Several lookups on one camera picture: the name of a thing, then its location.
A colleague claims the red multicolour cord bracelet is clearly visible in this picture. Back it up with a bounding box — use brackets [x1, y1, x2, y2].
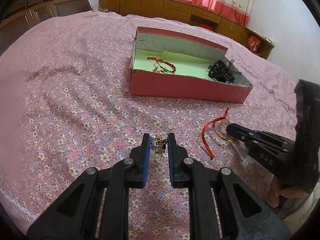
[201, 107, 234, 160]

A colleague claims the pink cardboard jewelry box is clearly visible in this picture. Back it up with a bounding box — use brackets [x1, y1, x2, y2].
[130, 27, 253, 103]

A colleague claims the person's right hand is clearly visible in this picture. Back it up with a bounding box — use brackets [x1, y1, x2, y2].
[266, 177, 309, 208]

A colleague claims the red gift box on shelf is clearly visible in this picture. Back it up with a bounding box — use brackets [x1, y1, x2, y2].
[246, 35, 261, 52]

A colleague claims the red item in cabinet niche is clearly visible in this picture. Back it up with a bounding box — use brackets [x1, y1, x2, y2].
[200, 24, 214, 31]

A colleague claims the pink floral bed sheet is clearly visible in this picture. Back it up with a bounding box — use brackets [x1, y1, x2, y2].
[1, 11, 296, 232]

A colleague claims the long wooden cabinet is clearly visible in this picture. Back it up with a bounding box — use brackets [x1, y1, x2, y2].
[99, 0, 274, 59]

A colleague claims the dark wooden headboard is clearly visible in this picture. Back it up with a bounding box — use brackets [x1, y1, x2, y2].
[1, 0, 92, 54]

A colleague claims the red orange braided bracelet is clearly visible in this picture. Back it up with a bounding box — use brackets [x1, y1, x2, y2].
[146, 56, 177, 74]

